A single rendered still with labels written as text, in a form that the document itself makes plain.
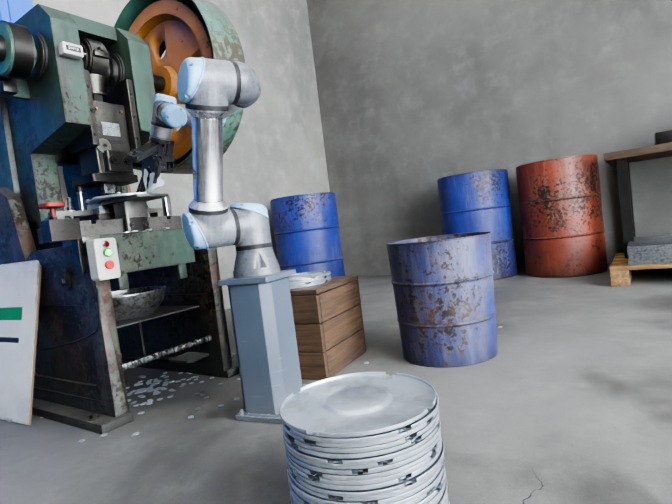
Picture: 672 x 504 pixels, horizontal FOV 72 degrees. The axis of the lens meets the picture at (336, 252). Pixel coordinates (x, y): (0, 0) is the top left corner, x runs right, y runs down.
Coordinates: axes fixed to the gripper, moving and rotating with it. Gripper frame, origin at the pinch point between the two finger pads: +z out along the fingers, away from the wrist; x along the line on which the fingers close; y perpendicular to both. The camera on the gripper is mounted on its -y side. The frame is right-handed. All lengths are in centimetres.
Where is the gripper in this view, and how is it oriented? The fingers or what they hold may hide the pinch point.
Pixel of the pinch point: (147, 190)
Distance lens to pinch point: 187.6
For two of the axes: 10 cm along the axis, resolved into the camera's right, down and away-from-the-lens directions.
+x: -8.2, -3.5, 4.6
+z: -2.5, 9.3, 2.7
